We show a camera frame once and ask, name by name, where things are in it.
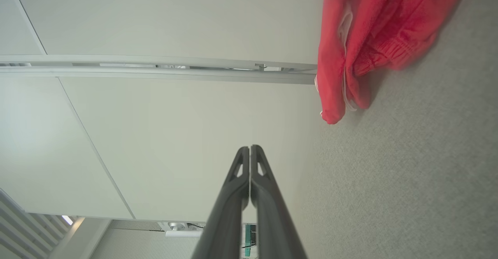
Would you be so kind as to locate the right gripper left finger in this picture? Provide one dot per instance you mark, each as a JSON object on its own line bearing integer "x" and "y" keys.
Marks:
{"x": 225, "y": 220}

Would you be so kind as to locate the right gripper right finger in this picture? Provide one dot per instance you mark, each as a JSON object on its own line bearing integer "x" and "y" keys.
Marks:
{"x": 272, "y": 220}

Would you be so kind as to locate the red shorts white side panel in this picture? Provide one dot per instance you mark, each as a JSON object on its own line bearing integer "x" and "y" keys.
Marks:
{"x": 389, "y": 18}

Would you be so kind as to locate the teal board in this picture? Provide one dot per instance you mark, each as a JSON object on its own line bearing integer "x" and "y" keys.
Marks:
{"x": 250, "y": 237}

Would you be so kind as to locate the white bracket with silver knob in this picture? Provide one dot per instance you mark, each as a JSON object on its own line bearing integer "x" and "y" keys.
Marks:
{"x": 183, "y": 233}

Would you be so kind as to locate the grey partition post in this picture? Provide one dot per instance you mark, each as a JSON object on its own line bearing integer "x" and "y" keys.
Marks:
{"x": 116, "y": 58}
{"x": 155, "y": 73}

